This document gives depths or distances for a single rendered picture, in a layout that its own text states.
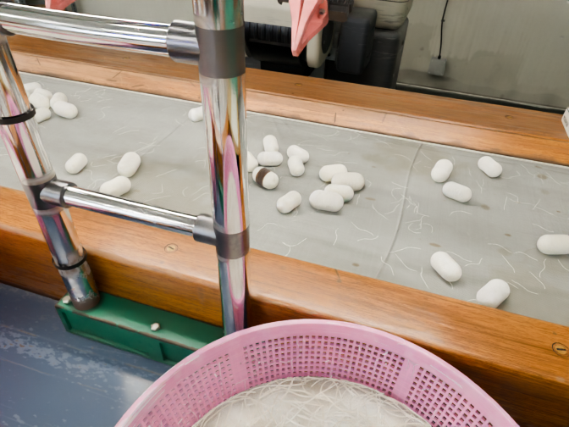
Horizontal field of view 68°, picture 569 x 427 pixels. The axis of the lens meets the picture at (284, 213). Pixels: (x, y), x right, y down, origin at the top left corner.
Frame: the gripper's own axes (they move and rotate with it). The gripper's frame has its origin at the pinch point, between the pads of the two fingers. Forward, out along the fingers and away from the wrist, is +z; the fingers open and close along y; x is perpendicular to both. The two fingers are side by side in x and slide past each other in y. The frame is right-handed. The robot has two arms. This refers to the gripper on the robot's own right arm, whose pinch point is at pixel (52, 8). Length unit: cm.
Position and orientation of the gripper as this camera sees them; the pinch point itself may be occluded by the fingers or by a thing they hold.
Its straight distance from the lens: 77.7
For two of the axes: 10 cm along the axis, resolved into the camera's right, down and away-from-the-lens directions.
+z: -2.5, 9.5, -1.6
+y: 9.5, 2.1, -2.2
